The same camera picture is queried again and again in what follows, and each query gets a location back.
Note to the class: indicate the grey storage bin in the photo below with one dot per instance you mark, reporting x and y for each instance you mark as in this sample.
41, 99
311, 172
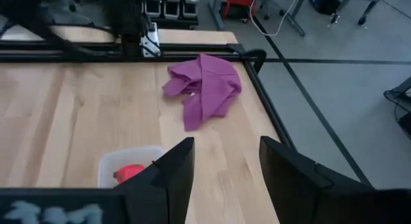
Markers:
171, 9
153, 8
190, 9

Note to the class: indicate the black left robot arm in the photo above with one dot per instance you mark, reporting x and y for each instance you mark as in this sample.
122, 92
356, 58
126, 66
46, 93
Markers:
125, 22

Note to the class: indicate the white arm base bracket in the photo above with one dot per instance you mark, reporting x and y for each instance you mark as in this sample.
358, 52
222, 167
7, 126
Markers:
151, 41

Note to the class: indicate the purple cloth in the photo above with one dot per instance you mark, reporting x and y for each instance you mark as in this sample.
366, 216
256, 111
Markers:
208, 86

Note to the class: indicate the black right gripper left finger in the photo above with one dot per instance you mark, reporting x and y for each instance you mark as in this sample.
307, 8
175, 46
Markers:
160, 192

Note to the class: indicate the black chair caster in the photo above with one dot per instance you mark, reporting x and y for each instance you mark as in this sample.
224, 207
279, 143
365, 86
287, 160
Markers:
266, 16

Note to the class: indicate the red stool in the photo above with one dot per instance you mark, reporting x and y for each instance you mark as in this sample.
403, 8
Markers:
239, 2

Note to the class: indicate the large red toy pepper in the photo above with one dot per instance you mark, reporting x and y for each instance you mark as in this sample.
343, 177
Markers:
128, 172

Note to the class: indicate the grey table foot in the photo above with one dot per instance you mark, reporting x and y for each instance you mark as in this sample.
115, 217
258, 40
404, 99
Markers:
216, 12
297, 15

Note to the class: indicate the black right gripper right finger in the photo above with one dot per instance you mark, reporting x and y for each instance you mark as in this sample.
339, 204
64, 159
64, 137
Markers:
305, 192

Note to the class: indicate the clear plastic tupperware container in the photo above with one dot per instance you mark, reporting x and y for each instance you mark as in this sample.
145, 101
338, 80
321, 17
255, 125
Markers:
109, 166

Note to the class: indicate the grey cart frame with casters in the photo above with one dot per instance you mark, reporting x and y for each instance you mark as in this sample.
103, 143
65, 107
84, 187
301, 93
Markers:
369, 5

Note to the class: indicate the black aluminium table frame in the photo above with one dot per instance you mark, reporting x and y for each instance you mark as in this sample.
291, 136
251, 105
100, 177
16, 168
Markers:
96, 57

